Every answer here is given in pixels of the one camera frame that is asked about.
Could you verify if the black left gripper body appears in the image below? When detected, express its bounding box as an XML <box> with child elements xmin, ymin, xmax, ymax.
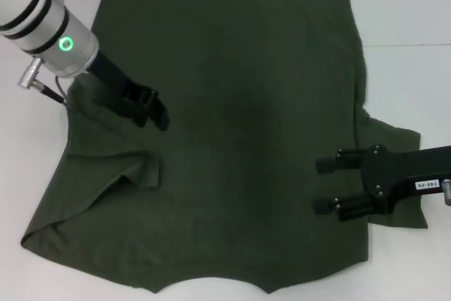
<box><xmin>87</xmin><ymin>50</ymin><xmax>149</xmax><ymax>105</ymax></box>

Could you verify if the silver left wrist cable plug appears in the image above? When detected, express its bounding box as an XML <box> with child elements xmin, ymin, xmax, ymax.
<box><xmin>17</xmin><ymin>59</ymin><xmax>45</xmax><ymax>87</ymax></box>

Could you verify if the grey left wrist cable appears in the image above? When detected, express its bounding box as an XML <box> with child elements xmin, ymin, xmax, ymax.
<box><xmin>39</xmin><ymin>75</ymin><xmax>71</xmax><ymax>108</ymax></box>

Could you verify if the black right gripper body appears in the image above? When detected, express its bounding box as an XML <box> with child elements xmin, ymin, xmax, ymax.
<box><xmin>359</xmin><ymin>144</ymin><xmax>451</xmax><ymax>215</ymax></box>

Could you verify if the dark green t-shirt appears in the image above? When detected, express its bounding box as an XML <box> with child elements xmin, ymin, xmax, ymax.
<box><xmin>20</xmin><ymin>0</ymin><xmax>429</xmax><ymax>286</ymax></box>

